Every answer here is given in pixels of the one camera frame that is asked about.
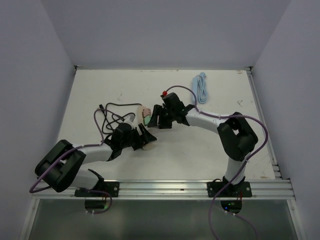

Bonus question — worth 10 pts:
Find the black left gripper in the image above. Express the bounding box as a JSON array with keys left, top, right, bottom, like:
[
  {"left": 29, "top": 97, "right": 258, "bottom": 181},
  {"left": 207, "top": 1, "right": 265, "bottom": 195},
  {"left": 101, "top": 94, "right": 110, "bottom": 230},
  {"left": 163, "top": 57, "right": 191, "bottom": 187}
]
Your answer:
[{"left": 120, "top": 123, "right": 156, "bottom": 150}]

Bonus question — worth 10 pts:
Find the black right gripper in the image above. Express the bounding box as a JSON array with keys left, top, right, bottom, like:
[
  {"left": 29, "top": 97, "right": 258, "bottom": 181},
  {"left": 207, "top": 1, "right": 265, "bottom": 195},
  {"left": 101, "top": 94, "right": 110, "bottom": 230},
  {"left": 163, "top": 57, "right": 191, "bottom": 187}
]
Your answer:
[{"left": 148, "top": 104, "right": 175, "bottom": 130}]

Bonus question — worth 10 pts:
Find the green plug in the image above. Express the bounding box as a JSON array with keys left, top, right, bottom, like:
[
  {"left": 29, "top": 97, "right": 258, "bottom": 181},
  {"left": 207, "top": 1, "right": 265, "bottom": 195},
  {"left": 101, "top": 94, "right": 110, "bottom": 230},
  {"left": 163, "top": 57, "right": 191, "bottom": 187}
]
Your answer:
[{"left": 142, "top": 115, "right": 151, "bottom": 126}]

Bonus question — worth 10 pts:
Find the pink charger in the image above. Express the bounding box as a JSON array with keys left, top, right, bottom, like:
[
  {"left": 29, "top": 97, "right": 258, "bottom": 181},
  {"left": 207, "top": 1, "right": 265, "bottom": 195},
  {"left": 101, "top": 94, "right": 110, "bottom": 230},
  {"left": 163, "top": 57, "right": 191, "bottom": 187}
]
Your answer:
[{"left": 141, "top": 107, "right": 152, "bottom": 118}]

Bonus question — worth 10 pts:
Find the beige power strip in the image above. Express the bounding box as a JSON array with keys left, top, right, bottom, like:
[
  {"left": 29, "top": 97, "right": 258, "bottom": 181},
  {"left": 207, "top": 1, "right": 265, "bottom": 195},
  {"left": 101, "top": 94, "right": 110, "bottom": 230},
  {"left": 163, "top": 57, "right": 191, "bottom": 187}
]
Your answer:
[{"left": 135, "top": 105, "right": 154, "bottom": 151}]

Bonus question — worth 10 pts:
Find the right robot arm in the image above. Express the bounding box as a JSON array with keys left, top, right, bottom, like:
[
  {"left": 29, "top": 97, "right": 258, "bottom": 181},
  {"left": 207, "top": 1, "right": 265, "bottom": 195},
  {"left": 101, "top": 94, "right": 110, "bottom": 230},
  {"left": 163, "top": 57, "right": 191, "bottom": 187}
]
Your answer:
[{"left": 147, "top": 92, "right": 258, "bottom": 197}]

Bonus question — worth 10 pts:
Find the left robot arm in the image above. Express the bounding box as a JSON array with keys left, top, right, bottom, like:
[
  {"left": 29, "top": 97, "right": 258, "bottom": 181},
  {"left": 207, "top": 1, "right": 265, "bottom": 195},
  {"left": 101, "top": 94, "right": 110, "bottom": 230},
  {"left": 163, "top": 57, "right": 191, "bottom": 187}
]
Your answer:
[{"left": 29, "top": 123, "right": 157, "bottom": 197}]

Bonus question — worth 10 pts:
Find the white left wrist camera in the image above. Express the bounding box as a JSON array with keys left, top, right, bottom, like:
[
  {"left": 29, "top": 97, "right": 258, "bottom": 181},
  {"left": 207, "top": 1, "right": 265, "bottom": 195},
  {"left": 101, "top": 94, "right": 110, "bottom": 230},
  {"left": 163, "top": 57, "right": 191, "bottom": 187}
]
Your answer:
[{"left": 123, "top": 114, "right": 136, "bottom": 124}]

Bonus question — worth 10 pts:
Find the black power strip cable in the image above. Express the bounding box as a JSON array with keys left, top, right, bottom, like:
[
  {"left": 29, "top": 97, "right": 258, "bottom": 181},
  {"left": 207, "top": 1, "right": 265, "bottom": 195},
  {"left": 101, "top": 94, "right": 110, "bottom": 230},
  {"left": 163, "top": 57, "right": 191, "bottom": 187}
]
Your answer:
[{"left": 97, "top": 102, "right": 143, "bottom": 136}]

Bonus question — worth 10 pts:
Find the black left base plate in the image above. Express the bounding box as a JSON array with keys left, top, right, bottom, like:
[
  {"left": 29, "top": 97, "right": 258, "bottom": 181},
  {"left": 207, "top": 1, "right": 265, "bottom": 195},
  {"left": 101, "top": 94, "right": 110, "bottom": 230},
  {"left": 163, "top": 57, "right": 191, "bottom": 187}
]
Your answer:
[{"left": 74, "top": 181, "right": 120, "bottom": 198}]

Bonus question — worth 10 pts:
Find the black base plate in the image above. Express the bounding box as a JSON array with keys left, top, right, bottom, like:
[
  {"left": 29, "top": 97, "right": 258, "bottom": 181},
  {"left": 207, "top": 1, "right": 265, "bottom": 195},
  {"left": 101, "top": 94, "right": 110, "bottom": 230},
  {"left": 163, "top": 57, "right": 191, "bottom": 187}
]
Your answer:
[
  {"left": 74, "top": 181, "right": 120, "bottom": 198},
  {"left": 206, "top": 177, "right": 253, "bottom": 198}
]

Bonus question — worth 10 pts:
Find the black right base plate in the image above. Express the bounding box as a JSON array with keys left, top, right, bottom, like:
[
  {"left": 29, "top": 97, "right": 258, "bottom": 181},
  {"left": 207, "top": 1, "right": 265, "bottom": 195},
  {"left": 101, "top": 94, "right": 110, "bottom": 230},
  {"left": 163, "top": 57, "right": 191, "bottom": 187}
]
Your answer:
[{"left": 206, "top": 177, "right": 253, "bottom": 198}]

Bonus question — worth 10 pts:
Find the aluminium right side rail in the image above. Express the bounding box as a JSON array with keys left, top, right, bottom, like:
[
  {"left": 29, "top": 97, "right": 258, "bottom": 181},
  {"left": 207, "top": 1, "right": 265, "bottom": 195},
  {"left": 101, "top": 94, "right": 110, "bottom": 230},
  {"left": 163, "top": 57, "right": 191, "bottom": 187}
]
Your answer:
[{"left": 246, "top": 68, "right": 283, "bottom": 180}]

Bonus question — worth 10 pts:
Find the aluminium rail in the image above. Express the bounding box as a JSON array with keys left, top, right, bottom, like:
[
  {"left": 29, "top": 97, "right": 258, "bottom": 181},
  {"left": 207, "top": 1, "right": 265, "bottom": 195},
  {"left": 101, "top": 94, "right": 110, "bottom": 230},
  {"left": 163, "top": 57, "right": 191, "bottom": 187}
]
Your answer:
[
  {"left": 31, "top": 178, "right": 297, "bottom": 201},
  {"left": 246, "top": 68, "right": 283, "bottom": 180}
]

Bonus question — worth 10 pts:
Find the aluminium front rail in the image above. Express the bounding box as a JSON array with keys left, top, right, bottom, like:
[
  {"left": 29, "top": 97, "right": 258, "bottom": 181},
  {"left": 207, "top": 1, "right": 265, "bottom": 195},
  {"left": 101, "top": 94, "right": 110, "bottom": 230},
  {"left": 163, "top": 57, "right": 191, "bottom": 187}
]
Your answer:
[{"left": 31, "top": 178, "right": 297, "bottom": 201}]

